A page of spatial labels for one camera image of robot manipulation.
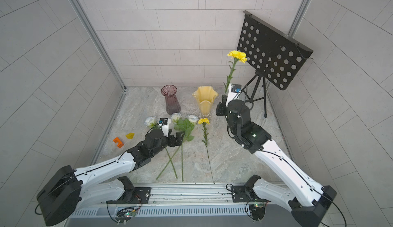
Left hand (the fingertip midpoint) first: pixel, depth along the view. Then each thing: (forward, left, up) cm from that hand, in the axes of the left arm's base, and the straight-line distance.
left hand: (182, 131), depth 82 cm
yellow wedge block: (+2, +31, -9) cm, 33 cm away
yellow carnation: (+11, -12, -7) cm, 17 cm away
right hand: (+5, -18, +24) cm, 30 cm away
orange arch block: (-4, +35, -8) cm, 36 cm away
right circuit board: (-34, -36, -9) cm, 50 cm away
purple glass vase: (+24, +10, -7) cm, 27 cm away
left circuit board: (-35, +22, -10) cm, 43 cm away
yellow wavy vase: (+21, -13, +6) cm, 25 cm away
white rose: (+7, 0, -7) cm, 10 cm away
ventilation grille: (-34, +29, -11) cm, 47 cm away
